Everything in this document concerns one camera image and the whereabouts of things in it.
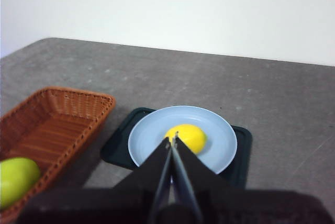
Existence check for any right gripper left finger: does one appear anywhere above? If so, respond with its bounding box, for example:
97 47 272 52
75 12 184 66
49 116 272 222
112 138 173 224

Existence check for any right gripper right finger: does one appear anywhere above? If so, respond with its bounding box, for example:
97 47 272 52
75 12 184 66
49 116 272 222
173 137 228 224

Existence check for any blue round plate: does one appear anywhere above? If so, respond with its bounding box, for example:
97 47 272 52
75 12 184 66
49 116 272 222
127 105 238 175

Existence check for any yellow lemon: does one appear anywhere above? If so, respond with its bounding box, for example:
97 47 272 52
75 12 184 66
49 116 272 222
164 124 207 154

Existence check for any brown wicker basket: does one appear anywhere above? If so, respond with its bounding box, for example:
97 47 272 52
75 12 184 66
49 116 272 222
0 86 117 224

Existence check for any black rectangular tray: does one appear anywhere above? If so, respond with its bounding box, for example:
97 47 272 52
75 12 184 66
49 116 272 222
100 107 253 188

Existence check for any green apple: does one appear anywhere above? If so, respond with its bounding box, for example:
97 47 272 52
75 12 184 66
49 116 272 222
0 157 41 210

